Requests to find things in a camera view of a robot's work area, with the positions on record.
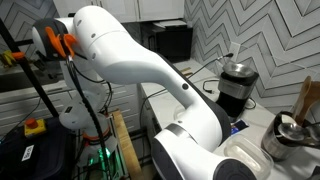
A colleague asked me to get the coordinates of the orange cable clip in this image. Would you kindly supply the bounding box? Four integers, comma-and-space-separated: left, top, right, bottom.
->
44, 25, 79, 60

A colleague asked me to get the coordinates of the wooden base plank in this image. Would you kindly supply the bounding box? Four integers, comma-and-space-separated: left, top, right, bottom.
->
110, 109, 145, 180

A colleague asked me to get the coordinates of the white wall outlet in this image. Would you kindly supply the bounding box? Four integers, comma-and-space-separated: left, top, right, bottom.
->
228, 41, 242, 63

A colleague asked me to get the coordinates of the clear rectangular lunch box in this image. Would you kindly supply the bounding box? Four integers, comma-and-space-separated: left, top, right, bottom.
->
223, 134, 275, 180

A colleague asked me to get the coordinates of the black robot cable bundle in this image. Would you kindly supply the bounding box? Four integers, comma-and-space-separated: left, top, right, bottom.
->
65, 54, 113, 180

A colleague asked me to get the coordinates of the grey drawer cabinet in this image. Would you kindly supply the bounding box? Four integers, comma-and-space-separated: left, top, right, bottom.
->
0, 87, 73, 136

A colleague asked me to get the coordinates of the metal ladle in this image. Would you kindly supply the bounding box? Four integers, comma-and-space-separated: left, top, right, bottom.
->
277, 122, 310, 143

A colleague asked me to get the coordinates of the white drawer cabinet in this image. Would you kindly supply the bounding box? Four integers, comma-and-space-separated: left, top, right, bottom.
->
108, 79, 143, 134

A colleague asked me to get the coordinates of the blue printed card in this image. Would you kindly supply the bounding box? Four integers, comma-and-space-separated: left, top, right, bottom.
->
229, 119, 250, 136

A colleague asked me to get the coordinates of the black steel coffee maker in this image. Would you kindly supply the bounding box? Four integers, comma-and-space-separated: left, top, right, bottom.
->
215, 62, 260, 119

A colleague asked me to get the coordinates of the white label sticker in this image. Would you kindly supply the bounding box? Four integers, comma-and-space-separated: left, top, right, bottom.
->
21, 144, 35, 163

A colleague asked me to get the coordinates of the yellow emergency stop button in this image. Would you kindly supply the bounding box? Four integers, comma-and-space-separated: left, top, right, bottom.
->
23, 117, 47, 139

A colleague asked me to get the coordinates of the black microwave oven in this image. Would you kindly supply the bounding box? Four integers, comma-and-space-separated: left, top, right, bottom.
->
146, 20, 194, 63

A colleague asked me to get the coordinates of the metal serving spoon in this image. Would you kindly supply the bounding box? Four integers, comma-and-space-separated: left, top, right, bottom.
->
305, 121, 320, 149

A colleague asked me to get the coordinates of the black camera stand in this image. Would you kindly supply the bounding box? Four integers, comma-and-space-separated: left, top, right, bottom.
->
0, 18, 60, 118

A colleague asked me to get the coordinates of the brown wooden spatula in holder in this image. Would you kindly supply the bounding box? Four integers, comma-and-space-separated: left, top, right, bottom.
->
299, 80, 320, 127

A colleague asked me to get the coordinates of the black controller box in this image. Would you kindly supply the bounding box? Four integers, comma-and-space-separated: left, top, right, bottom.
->
0, 116, 77, 180

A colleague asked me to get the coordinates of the steel utensil holder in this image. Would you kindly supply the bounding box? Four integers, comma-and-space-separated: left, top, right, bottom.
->
260, 111, 313, 162

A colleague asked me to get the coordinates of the white upper cabinet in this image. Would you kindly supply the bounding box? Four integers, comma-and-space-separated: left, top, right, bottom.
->
52, 0, 185, 24

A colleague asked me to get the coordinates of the orange stand clamp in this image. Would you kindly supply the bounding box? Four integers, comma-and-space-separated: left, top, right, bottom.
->
10, 50, 26, 61

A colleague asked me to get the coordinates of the yellow stand clamp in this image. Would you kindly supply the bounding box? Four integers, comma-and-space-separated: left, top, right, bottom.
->
0, 49, 16, 69

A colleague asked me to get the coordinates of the light wooden spoon in holder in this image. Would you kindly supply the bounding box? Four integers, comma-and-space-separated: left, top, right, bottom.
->
292, 75, 313, 125

